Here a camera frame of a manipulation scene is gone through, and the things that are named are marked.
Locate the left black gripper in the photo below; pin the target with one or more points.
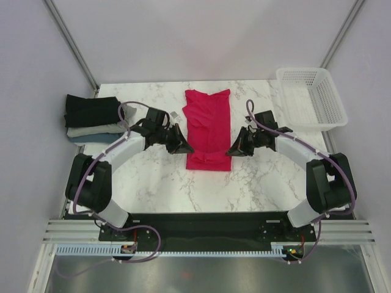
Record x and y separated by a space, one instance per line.
179 144

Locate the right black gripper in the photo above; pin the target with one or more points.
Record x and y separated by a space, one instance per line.
239 148

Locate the red t shirt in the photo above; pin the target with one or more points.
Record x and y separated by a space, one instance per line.
209 130

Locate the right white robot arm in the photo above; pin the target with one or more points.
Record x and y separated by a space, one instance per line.
329 184

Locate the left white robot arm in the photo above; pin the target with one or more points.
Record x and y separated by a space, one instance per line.
89 185

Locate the folded blue t shirt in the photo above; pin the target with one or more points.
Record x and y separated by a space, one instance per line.
95 138

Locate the white plastic basket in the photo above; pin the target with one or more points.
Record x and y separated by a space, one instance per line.
310 99

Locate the folded black t shirt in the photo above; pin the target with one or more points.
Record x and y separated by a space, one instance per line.
90 112

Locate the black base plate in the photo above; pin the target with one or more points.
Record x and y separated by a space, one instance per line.
216 231

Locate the white slotted cable duct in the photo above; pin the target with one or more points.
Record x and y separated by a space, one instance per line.
275 251

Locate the right aluminium frame post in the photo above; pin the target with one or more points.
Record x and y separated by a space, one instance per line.
342 32

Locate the aluminium frame post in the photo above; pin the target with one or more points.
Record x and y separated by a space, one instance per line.
342 32
70 42

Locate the left aluminium frame post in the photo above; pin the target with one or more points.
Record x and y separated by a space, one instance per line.
70 42

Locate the aluminium rail profile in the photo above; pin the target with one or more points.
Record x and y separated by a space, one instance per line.
71 232

